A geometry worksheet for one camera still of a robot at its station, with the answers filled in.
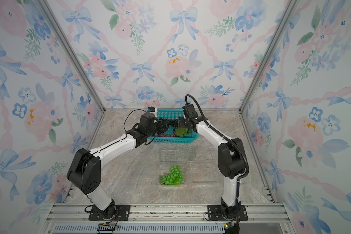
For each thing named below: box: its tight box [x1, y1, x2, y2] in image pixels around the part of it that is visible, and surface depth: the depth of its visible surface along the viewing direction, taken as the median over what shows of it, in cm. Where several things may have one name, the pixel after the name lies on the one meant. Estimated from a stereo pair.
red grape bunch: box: [157, 133, 176, 138], surface depth 102 cm
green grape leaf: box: [175, 127, 189, 137], surface depth 102 cm
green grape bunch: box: [160, 165, 184, 186], surface depth 83 cm
